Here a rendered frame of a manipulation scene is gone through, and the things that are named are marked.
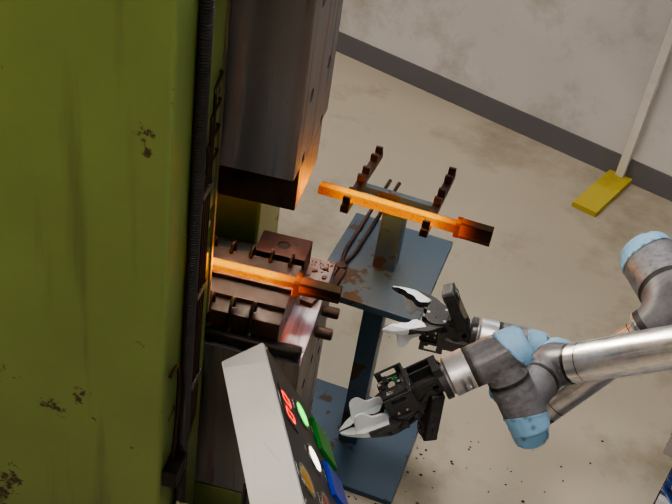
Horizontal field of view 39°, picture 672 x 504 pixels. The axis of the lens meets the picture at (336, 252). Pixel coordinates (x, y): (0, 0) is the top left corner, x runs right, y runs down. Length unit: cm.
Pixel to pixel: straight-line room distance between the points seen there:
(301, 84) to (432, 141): 319
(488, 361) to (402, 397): 16
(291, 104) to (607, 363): 70
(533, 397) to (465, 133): 333
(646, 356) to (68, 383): 102
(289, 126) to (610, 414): 212
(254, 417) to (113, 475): 51
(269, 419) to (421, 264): 125
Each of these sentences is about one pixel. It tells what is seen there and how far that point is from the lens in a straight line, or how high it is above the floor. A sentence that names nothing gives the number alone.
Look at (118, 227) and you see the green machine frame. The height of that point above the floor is 138.
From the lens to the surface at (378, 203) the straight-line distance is 239.
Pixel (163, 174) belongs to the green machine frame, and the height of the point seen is 150.
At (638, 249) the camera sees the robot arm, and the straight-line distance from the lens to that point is 203.
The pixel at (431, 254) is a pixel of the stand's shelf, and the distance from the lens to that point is 272.
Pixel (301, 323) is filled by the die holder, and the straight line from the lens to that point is 210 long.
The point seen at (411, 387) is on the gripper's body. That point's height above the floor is 115.
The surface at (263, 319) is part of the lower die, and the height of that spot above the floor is 98.
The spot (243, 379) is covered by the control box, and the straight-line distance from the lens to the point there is 158.
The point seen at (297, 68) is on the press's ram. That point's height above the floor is 159.
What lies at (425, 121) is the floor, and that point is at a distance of 496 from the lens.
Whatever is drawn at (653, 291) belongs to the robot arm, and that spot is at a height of 121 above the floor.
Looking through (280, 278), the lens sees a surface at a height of 101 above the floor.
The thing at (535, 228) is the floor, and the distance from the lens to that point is 431.
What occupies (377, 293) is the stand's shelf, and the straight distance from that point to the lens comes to 253.
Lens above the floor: 228
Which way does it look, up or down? 36 degrees down
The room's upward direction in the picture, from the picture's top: 9 degrees clockwise
